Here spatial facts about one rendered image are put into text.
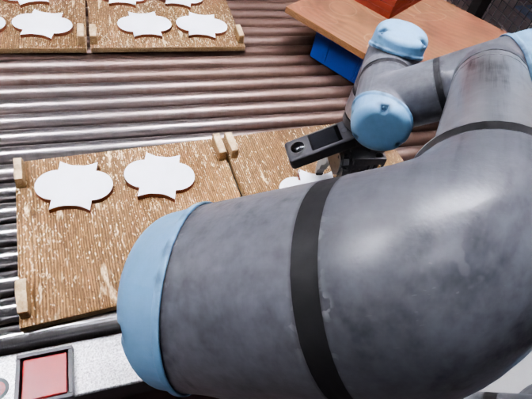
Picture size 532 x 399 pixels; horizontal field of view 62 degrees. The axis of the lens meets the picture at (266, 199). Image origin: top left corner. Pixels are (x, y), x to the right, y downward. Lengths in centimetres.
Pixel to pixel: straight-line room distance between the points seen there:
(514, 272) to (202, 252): 14
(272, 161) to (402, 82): 48
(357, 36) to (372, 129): 74
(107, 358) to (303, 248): 60
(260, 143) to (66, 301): 52
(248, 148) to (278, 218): 79
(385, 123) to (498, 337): 39
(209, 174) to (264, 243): 73
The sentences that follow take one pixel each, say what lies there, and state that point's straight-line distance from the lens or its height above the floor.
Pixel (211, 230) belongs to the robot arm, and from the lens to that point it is 23.
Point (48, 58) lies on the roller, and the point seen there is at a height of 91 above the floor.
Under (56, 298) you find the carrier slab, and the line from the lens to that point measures 80.
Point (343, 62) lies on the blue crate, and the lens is 130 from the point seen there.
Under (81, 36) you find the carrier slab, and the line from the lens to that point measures 127.
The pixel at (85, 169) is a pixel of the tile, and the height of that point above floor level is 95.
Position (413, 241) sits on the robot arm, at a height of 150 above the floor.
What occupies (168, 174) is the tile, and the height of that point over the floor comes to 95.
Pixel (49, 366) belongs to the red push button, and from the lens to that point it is 76.
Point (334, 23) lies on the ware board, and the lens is 130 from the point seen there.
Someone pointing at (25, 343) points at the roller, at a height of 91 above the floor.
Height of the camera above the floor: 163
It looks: 50 degrees down
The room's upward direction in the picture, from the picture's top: 15 degrees clockwise
